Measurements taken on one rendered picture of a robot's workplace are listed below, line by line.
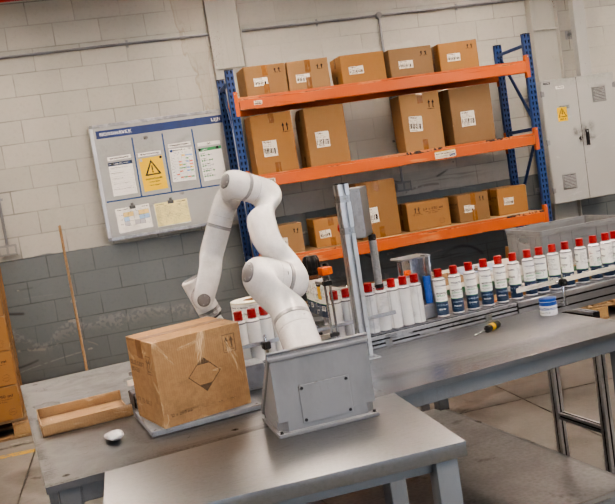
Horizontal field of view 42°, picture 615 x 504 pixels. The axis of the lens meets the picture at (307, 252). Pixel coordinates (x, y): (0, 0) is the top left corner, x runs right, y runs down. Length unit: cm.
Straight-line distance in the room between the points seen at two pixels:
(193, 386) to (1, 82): 539
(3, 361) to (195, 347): 375
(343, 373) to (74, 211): 541
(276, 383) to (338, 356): 19
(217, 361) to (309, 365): 40
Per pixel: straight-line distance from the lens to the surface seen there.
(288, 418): 232
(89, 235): 751
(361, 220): 303
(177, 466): 228
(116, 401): 311
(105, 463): 244
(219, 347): 259
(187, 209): 741
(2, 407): 626
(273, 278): 251
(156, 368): 252
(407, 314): 332
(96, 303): 756
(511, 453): 374
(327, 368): 233
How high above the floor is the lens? 155
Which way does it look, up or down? 5 degrees down
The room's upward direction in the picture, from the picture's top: 9 degrees counter-clockwise
